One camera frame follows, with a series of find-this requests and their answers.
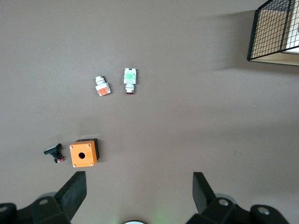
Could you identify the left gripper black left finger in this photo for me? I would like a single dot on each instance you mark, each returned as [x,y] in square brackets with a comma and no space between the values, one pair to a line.
[72,193]

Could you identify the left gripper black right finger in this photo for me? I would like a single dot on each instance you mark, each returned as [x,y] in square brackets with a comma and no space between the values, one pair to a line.
[202,193]

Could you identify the red push button green block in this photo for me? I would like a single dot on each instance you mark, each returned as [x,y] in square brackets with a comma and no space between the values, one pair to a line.
[130,79]

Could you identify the white push button orange block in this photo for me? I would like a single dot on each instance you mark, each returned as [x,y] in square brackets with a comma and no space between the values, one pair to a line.
[102,88]

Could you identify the brown table cover sheet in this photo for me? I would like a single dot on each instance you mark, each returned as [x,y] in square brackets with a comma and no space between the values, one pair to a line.
[163,116]

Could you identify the orange button enclosure box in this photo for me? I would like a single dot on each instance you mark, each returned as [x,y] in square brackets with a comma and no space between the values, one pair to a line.
[83,155]

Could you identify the black switch white cap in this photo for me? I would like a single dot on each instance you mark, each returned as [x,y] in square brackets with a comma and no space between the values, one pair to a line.
[54,150]

